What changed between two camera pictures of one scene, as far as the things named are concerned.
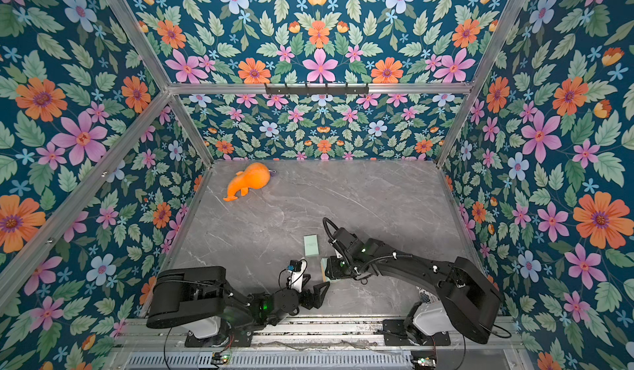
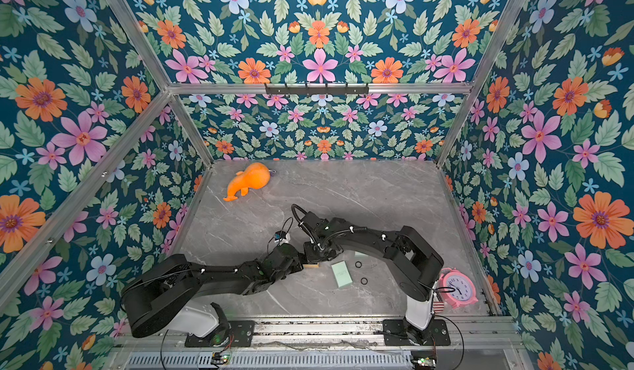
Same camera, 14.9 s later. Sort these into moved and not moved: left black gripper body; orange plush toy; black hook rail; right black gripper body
Moved: right black gripper body; left black gripper body
Not moved: black hook rail; orange plush toy
